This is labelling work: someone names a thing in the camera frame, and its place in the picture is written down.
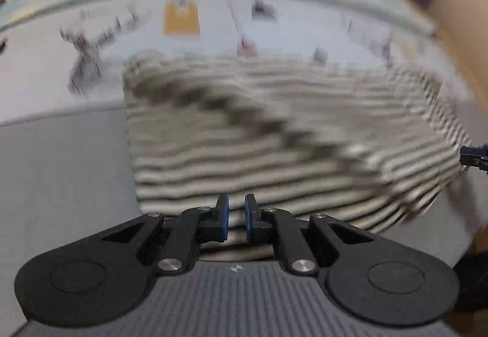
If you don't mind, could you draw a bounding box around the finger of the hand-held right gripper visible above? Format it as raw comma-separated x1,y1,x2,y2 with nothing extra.
459,144,488,172

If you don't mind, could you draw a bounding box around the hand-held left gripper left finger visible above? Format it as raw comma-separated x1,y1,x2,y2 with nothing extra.
101,194,230,277

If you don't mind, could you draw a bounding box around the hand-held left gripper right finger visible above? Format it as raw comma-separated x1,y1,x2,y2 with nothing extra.
244,194,382,277

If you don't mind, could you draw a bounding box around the beige striped garment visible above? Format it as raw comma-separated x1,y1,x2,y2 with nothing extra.
122,53,475,263

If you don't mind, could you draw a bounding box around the plain grey sheet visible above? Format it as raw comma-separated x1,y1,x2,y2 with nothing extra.
0,106,479,337

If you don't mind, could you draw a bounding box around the grey printed bed sheet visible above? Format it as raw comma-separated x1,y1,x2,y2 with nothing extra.
0,0,477,124

